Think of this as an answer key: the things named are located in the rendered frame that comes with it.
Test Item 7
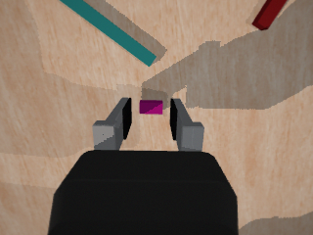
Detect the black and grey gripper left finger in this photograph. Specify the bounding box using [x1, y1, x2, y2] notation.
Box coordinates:
[92, 97, 132, 150]

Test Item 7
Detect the dark red rod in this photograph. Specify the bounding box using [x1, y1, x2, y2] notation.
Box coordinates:
[252, 0, 287, 30]

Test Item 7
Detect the turquoise rod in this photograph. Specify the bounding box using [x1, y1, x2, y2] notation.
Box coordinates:
[60, 0, 157, 67]

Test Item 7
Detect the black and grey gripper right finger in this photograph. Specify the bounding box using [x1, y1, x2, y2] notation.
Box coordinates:
[169, 98, 204, 152]

